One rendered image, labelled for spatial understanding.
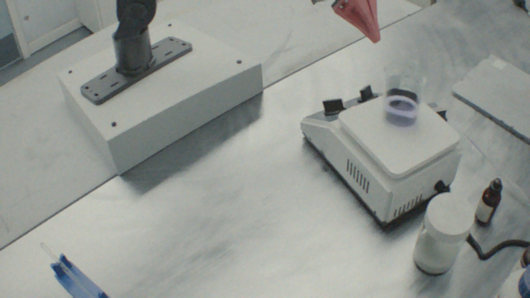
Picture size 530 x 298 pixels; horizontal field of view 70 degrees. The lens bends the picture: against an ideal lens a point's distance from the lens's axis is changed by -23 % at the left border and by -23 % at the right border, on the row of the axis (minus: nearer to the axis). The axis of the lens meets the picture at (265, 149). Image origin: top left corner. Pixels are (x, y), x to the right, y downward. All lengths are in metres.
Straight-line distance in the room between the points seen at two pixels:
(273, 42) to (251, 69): 0.18
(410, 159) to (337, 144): 0.11
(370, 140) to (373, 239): 0.11
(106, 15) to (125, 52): 2.27
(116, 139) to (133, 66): 0.14
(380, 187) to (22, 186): 0.52
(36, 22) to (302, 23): 2.70
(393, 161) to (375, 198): 0.05
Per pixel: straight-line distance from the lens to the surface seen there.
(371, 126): 0.55
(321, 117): 0.61
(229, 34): 0.92
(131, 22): 0.67
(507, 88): 0.84
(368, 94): 0.65
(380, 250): 0.54
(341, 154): 0.57
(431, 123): 0.57
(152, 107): 0.65
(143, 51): 0.71
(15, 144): 0.83
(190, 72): 0.71
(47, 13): 3.43
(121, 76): 0.73
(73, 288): 0.55
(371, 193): 0.54
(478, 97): 0.78
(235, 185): 0.60
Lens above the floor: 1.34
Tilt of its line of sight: 43 degrees down
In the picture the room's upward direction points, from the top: 5 degrees counter-clockwise
